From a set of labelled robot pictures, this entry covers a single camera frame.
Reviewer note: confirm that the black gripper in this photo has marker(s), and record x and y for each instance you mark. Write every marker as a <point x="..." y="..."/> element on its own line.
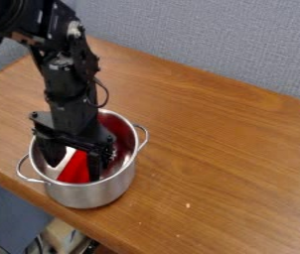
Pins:
<point x="69" y="125"/>

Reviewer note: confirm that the red rectangular block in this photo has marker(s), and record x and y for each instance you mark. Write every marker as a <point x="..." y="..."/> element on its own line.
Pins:
<point x="75" y="172"/>

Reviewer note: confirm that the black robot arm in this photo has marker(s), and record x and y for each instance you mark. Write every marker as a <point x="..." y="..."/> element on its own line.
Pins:
<point x="45" y="27"/>

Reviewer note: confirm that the stainless steel pot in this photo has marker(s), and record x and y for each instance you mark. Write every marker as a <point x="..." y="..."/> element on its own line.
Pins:
<point x="115" y="179"/>

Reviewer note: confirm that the beige box under table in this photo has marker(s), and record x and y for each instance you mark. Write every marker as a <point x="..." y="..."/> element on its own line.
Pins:
<point x="63" y="237"/>

